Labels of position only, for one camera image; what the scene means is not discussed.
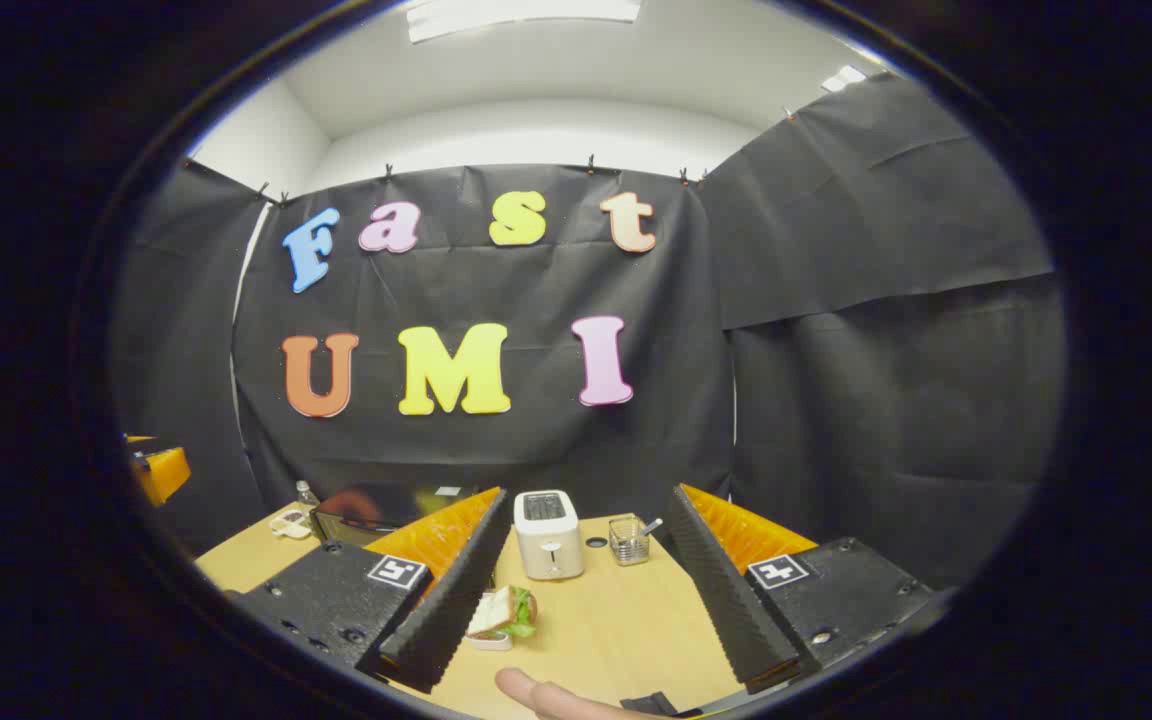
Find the row of small cloth clips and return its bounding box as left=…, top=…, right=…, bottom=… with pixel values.
left=256, top=105, right=797, bottom=206

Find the white toaster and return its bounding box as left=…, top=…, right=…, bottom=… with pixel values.
left=514, top=489, right=585, bottom=582

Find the lettuce sandwich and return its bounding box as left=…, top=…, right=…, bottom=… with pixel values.
left=466, top=585, right=539, bottom=641

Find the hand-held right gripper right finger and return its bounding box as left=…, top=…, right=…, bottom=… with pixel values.
left=669, top=483, right=937, bottom=696

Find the wire cutlery basket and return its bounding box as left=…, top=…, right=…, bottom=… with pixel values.
left=608, top=517, right=650, bottom=567

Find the black backdrop cloth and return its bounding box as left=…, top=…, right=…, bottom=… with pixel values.
left=111, top=72, right=1067, bottom=591

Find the black electric oven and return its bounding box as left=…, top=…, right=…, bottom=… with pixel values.
left=311, top=482, right=485, bottom=547

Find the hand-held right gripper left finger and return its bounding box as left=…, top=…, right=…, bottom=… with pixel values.
left=231, top=487, right=515, bottom=694

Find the long ceiling light panel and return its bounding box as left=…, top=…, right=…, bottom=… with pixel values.
left=406, top=0, right=642, bottom=44

